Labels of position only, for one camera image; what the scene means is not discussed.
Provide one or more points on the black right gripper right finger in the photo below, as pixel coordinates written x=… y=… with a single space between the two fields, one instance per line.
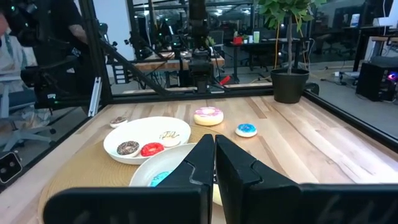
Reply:
x=245 y=186

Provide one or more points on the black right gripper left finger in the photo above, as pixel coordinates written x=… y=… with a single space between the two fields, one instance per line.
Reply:
x=186 y=186

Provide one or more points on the large blue iced donut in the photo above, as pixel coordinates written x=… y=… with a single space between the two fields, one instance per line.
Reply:
x=160 y=179

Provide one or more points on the small white sprinkled donut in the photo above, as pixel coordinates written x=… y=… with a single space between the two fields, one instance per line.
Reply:
x=169 y=140

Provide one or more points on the small red iced donut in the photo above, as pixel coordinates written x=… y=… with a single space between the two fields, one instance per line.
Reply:
x=152 y=149

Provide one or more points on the small blue iced donut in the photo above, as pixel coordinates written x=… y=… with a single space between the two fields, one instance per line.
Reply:
x=246 y=130

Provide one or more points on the small chocolate sprinkled donut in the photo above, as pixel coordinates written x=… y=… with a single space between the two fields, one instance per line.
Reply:
x=128 y=148

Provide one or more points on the large pink iced donut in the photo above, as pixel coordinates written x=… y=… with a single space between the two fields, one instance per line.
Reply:
x=208 y=116

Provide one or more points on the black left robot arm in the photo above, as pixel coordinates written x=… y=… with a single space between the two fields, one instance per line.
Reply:
x=200 y=71

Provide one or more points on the beige round plate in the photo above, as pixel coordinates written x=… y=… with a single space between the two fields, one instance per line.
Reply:
x=161 y=161

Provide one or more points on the white round plate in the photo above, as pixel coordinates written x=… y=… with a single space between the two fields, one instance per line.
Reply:
x=140 y=127

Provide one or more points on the small brown striped donut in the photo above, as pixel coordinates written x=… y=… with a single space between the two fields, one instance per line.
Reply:
x=118 y=122

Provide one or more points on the woven straw placemat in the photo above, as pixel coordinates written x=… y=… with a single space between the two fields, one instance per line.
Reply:
x=87 y=174

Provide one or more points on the potted green tree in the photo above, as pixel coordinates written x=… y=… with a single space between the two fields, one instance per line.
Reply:
x=289 y=85

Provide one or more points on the wooden workbench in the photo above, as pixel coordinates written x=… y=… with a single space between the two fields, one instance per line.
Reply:
x=164 y=64

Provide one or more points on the silver aluminium bar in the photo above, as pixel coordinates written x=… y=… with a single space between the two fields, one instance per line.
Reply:
x=94 y=96

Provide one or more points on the black office desk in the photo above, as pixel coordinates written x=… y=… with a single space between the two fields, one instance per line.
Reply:
x=264 y=43

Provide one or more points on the red container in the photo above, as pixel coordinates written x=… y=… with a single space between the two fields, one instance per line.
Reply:
x=237 y=40

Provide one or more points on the green white cup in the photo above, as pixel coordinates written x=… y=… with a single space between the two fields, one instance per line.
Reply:
x=256 y=37

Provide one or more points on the white power strip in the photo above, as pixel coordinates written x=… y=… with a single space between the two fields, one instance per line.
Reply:
x=346 y=74

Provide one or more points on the computer tower pink light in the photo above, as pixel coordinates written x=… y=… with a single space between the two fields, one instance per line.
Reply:
x=373 y=81

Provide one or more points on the grey office chair blue seat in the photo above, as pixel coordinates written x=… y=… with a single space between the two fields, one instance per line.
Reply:
x=18 y=98

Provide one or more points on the person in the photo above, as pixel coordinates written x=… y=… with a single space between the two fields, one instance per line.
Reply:
x=66 y=18
x=12 y=56

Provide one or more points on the black aluminium table frame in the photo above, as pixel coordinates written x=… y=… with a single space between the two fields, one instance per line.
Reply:
x=140 y=98

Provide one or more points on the black curved bracket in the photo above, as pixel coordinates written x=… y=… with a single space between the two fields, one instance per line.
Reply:
x=312 y=87

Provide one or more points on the small black camera box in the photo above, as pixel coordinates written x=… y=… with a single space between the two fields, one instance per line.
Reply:
x=10 y=168

